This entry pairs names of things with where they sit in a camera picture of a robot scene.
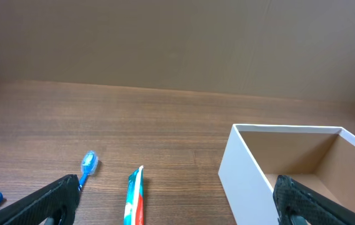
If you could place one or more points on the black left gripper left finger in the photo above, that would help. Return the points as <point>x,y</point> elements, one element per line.
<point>57,202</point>

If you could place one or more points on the white open box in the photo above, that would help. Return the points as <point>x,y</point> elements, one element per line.
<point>320,157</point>

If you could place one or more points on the blue white toothbrush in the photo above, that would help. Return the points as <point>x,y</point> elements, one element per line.
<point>88,167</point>

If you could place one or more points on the teal red toothpaste tube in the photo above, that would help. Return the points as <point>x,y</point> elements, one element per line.
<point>134,207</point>

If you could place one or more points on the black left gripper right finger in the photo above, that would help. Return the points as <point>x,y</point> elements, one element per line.
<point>297,204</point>

